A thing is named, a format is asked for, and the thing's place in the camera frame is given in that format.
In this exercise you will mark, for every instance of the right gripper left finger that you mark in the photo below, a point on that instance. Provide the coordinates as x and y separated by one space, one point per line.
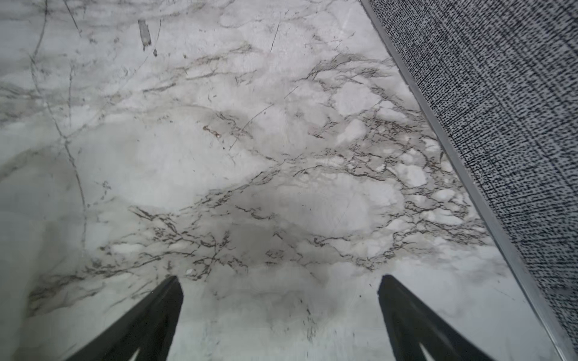
145 332

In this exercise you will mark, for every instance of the aluminium right side rail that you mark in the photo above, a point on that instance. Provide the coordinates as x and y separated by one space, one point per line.
497 81

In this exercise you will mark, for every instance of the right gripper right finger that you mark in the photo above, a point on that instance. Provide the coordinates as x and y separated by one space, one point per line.
414 329

